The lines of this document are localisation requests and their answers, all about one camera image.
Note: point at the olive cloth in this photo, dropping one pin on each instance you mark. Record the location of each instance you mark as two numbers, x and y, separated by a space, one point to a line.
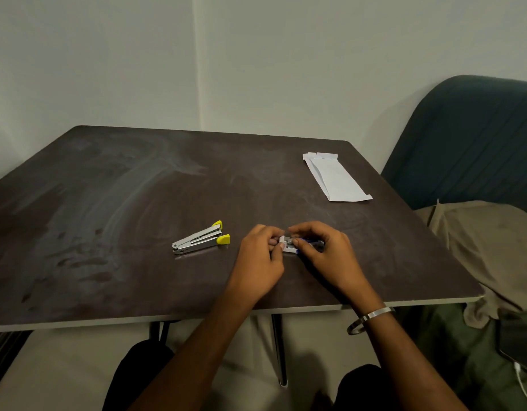
486 248

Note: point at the person's right forearm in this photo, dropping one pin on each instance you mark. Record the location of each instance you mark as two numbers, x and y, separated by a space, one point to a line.
402 363

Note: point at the silver stapler with yellow tips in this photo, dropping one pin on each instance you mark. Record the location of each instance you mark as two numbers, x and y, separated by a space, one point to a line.
199 241

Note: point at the person's left hand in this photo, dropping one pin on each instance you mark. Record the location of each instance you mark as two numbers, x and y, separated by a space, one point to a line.
255 265

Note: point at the person's right thumb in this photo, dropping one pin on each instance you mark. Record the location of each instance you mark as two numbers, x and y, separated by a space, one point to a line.
305 251

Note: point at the small white blue staple box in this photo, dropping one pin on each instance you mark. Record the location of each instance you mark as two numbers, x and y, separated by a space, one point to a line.
290 245

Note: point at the person's left leg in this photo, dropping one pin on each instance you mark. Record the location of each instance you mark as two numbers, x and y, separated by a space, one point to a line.
137 376

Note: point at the black smartphone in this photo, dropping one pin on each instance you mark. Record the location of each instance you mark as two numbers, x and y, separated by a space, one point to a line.
520 342

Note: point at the folded white paper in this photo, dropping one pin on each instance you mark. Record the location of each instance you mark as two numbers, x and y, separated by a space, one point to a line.
336 179

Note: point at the black metal table leg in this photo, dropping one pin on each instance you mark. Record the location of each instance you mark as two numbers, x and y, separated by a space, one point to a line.
159 331
279 350

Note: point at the person's right leg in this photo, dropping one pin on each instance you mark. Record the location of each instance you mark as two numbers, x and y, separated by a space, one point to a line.
361 389

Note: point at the person's right hand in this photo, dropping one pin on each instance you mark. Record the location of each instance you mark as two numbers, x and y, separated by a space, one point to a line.
332 263

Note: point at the person's left thumb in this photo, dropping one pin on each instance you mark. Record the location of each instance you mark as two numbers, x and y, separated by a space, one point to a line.
278 255

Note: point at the person's left forearm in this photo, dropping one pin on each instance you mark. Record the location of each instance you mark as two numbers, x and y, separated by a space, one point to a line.
199 355

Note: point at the person's leg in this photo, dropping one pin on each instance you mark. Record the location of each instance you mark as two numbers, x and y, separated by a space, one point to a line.
361 389
137 376

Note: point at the dark teal upholstered chair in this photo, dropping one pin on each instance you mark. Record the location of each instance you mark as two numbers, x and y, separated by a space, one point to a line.
468 141

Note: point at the dark slatted panel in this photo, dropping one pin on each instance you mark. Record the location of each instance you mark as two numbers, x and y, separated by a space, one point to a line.
4 359

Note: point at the green seat cushion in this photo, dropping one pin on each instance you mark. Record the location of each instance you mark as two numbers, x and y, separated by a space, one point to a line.
460 363

